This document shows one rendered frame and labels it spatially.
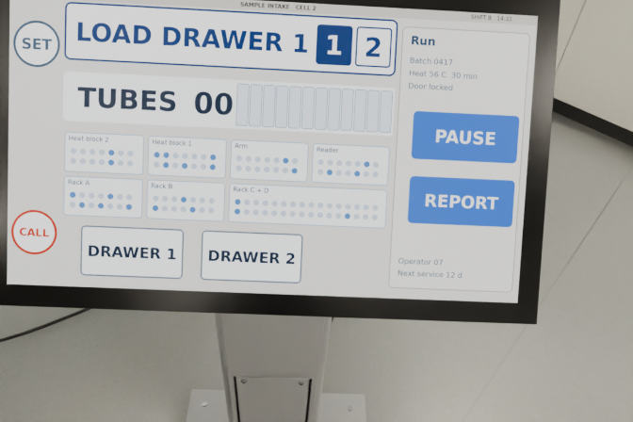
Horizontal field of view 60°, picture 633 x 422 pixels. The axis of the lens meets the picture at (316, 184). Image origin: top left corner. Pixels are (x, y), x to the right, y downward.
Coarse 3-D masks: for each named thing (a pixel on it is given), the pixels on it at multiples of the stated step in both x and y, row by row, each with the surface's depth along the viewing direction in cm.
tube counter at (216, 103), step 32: (192, 96) 50; (224, 96) 50; (256, 96) 50; (288, 96) 50; (320, 96) 50; (352, 96) 50; (384, 96) 50; (256, 128) 50; (288, 128) 50; (320, 128) 50; (352, 128) 50; (384, 128) 50
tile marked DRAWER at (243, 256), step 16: (208, 240) 50; (224, 240) 50; (240, 240) 51; (256, 240) 51; (272, 240) 51; (288, 240) 51; (208, 256) 51; (224, 256) 51; (240, 256) 51; (256, 256) 51; (272, 256) 51; (288, 256) 51; (208, 272) 51; (224, 272) 51; (240, 272) 51; (256, 272) 51; (272, 272) 51; (288, 272) 51
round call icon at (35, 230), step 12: (12, 216) 50; (24, 216) 50; (36, 216) 50; (48, 216) 50; (12, 228) 50; (24, 228) 50; (36, 228) 50; (48, 228) 50; (12, 240) 50; (24, 240) 50; (36, 240) 50; (48, 240) 50; (12, 252) 50; (24, 252) 50; (36, 252) 50; (48, 252) 50
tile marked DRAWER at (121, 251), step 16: (80, 224) 50; (80, 240) 50; (96, 240) 50; (112, 240) 50; (128, 240) 50; (144, 240) 50; (160, 240) 50; (176, 240) 50; (80, 256) 50; (96, 256) 50; (112, 256) 50; (128, 256) 50; (144, 256) 50; (160, 256) 50; (176, 256) 50; (80, 272) 50; (96, 272) 50; (112, 272) 50; (128, 272) 50; (144, 272) 50; (160, 272) 50; (176, 272) 51
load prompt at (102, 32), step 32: (64, 32) 49; (96, 32) 49; (128, 32) 49; (160, 32) 49; (192, 32) 49; (224, 32) 49; (256, 32) 49; (288, 32) 49; (320, 32) 50; (352, 32) 50; (384, 32) 50; (160, 64) 49; (192, 64) 49; (224, 64) 49; (256, 64) 50; (288, 64) 50; (320, 64) 50; (352, 64) 50; (384, 64) 50
